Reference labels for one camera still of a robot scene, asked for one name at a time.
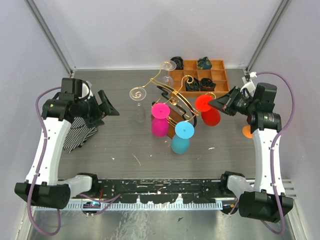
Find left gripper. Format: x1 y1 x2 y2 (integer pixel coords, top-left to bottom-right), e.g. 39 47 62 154
75 89 119 128

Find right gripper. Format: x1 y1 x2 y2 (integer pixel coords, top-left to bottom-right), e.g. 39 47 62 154
208 86 257 117

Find red wine glass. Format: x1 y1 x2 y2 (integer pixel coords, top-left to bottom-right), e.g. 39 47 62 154
195 94 221 127

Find wooden compartment tray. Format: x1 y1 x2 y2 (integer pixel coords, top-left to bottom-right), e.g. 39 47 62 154
169 59 230 98

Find orange wine glass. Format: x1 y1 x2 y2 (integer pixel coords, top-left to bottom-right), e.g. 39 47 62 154
242 125 253 139

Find striped black white cloth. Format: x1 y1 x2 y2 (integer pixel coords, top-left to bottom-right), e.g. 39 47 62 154
63 117 98 154

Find gold wire wine glass rack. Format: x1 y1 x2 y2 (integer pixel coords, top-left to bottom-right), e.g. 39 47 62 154
132 61 217 140

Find clear wine glass back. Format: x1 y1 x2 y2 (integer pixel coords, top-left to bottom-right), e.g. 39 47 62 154
161 60 177 87

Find clear wine glass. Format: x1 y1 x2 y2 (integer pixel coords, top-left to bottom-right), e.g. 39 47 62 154
161 60 177 87
129 86 147 123

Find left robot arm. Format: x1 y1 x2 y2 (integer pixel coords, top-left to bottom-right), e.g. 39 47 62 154
14 77 119 210

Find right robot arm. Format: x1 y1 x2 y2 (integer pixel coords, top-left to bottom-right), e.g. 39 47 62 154
208 82 294 223

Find clear wine glass front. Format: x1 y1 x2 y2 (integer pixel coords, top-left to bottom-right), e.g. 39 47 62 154
129 86 147 123

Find blue wine glass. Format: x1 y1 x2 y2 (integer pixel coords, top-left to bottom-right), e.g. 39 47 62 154
171 121 195 154

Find pink wine glass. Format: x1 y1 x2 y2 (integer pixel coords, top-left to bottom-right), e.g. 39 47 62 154
151 103 170 138

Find dark rolled tie right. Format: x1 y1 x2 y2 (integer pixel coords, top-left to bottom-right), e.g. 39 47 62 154
199 77 216 92

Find dark patterned rolled tie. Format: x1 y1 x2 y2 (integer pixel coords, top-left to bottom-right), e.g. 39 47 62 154
185 76 200 92

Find blue green rolled tie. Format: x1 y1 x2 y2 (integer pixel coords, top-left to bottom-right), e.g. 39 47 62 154
196 56 212 70

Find black rolled tie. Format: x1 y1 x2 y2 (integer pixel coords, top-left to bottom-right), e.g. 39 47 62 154
170 56 184 70

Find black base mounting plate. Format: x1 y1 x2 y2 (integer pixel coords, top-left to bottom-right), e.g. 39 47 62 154
85 178 235 204

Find white slotted cable duct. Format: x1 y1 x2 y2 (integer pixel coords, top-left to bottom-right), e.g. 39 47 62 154
37 201 224 211

